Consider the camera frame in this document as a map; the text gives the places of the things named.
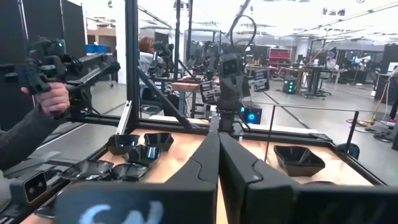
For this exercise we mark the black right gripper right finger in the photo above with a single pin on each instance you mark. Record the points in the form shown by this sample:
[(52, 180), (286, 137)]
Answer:
[(295, 208)]

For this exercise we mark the black frame post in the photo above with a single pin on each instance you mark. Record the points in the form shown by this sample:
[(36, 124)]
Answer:
[(132, 62)]

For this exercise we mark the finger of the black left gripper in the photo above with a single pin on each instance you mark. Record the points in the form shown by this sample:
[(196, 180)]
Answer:
[(229, 91), (240, 91)]

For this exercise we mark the dark blue chair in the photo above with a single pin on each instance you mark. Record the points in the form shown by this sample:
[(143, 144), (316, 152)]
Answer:
[(351, 152)]

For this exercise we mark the black metal shelf frame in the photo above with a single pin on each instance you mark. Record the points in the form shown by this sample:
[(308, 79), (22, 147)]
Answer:
[(311, 108)]

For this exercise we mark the person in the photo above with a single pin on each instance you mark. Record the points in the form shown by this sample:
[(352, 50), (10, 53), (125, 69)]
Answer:
[(3, 193), (146, 46)]

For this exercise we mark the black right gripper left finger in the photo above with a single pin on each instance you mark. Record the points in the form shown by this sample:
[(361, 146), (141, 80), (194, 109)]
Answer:
[(140, 205)]

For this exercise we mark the black table frame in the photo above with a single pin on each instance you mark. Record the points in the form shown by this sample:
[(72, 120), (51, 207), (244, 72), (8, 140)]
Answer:
[(171, 124)]

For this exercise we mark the person's forearm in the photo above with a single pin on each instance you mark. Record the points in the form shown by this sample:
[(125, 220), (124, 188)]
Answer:
[(25, 137)]

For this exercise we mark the blue storage bin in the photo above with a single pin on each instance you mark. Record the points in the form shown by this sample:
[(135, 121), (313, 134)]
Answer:
[(90, 48), (101, 49)]

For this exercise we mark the grey camera mount bar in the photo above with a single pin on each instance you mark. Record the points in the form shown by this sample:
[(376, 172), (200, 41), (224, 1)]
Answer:
[(37, 160)]

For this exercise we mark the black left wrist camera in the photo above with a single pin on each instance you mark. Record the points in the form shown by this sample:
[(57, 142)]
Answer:
[(231, 67)]

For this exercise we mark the black diagonal frame brace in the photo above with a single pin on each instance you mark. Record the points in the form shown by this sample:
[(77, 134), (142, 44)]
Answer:
[(164, 99)]

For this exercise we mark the person's hand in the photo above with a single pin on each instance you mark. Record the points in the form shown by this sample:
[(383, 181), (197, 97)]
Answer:
[(53, 99)]

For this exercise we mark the background wooden table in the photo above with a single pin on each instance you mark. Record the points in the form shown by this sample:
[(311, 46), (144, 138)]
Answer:
[(183, 86)]

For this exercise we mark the silver aluminium bar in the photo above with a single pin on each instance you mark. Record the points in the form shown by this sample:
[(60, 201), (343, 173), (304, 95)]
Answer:
[(124, 116)]

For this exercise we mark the grey table-level camera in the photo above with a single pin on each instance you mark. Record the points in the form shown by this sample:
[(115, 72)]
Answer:
[(29, 186)]

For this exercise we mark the red cabinet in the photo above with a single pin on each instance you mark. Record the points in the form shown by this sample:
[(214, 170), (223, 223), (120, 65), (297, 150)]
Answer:
[(280, 57)]

